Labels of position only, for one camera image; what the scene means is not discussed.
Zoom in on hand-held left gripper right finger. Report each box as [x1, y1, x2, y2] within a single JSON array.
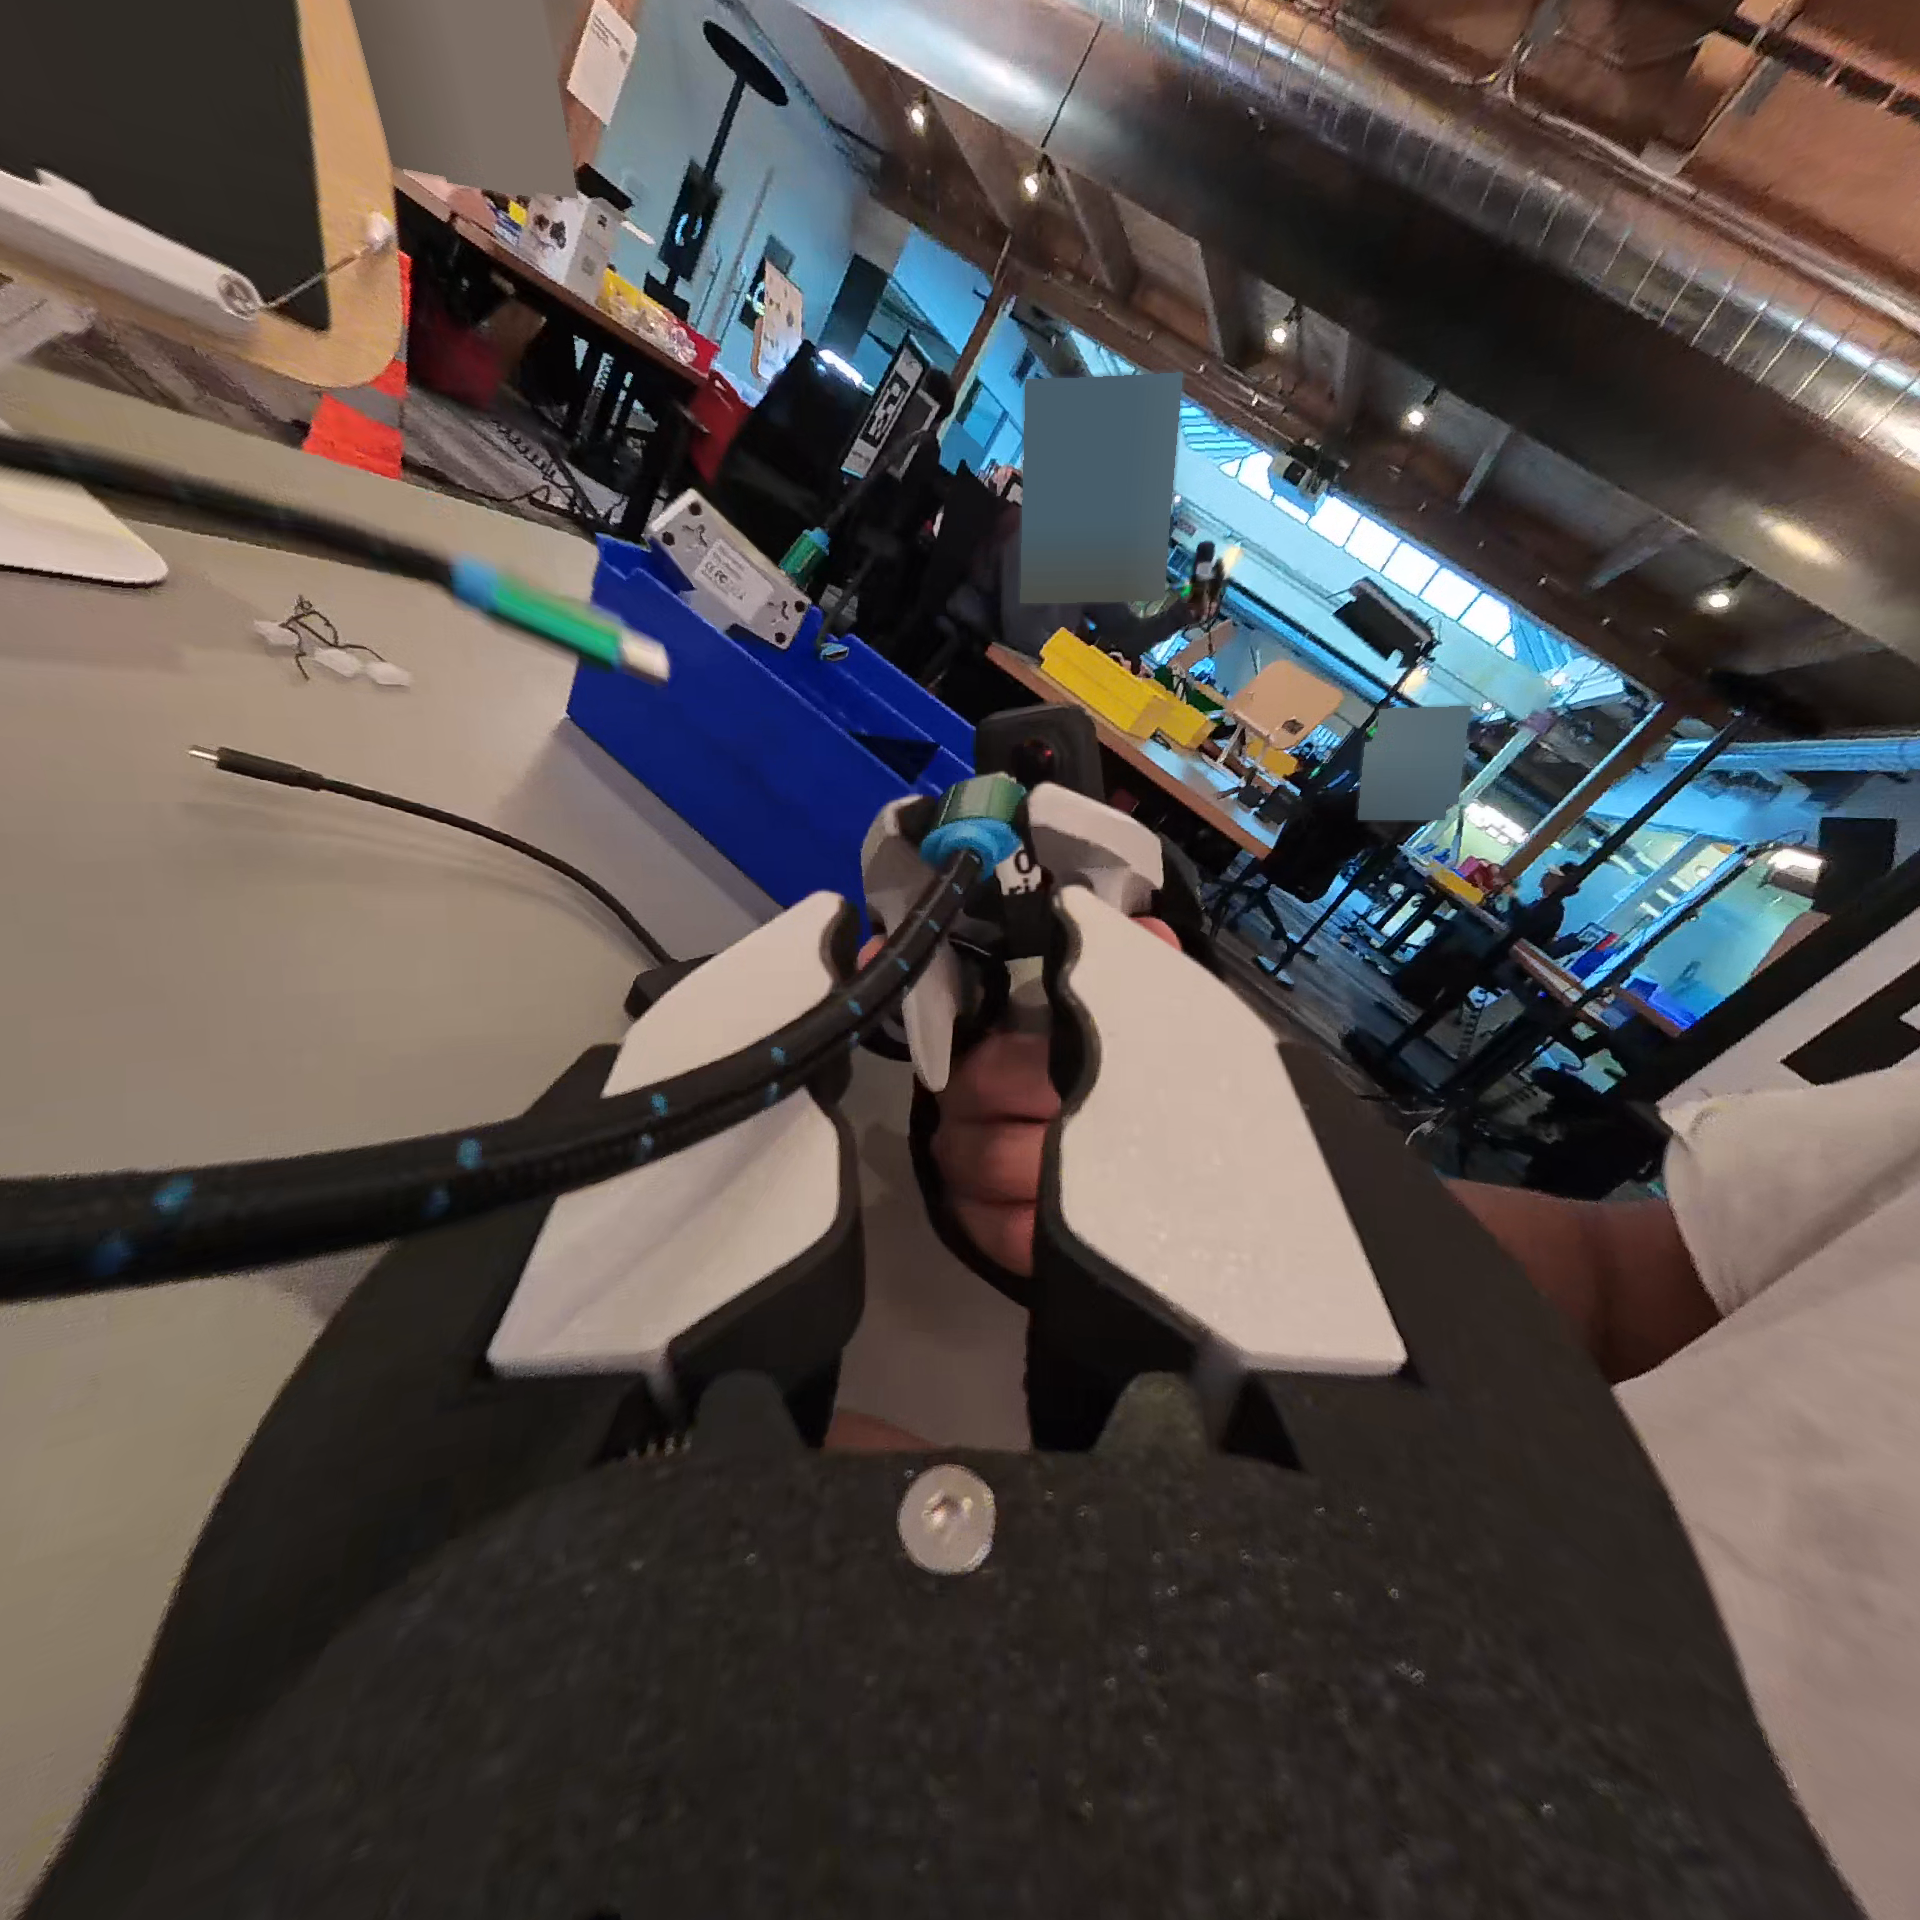
[[1031, 882, 1413, 1382]]

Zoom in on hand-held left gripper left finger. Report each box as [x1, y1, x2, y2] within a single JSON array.
[[485, 891, 867, 1378]]

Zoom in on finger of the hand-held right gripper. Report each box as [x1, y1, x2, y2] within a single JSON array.
[[860, 796, 964, 1097], [1026, 787, 1168, 922]]

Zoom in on black braided cable green plugs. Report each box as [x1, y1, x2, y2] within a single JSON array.
[[0, 433, 1040, 1310]]

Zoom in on thin black cable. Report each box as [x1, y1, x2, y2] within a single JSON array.
[[188, 742, 681, 970]]

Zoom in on person's right forearm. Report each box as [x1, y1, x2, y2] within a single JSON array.
[[1441, 1178, 1724, 1385]]

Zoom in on person's right hand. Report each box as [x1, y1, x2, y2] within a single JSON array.
[[928, 1036, 1071, 1254]]

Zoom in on row of yellow bins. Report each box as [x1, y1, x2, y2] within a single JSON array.
[[1040, 627, 1221, 753]]

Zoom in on wooden top work table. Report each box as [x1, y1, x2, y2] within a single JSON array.
[[983, 643, 1277, 860]]

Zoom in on blue plastic bin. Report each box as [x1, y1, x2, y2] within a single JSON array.
[[567, 532, 981, 922]]

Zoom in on white electronic module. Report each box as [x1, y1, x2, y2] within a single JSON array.
[[648, 486, 826, 650]]

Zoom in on black studio light panel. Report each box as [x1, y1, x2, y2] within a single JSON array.
[[1332, 575, 1444, 663]]

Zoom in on fiducial marker sign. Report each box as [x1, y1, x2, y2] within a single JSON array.
[[844, 334, 936, 483]]

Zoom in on black office chair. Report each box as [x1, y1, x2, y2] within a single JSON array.
[[717, 342, 940, 579]]

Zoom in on white printed t-shirt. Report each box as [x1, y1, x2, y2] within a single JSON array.
[[1612, 901, 1920, 1920]]

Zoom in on white cardboard box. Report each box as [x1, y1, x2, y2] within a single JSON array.
[[509, 193, 625, 294]]

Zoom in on red bag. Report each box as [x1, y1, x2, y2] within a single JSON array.
[[405, 277, 512, 407]]

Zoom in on black round-top pole stand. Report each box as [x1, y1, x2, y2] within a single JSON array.
[[699, 19, 793, 302]]

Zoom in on orange traffic cone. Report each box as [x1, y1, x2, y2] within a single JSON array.
[[300, 246, 416, 483]]

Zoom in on white paper notice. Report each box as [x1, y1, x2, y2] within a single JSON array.
[[570, 0, 643, 126]]

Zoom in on silver ventilation duct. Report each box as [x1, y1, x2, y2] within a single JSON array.
[[779, 0, 1920, 607]]

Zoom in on small white clips with wires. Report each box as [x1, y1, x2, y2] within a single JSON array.
[[251, 591, 416, 693]]

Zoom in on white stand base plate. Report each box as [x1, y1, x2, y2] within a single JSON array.
[[0, 465, 169, 588]]

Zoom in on black board wooden frame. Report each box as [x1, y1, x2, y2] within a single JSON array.
[[0, 0, 405, 396]]

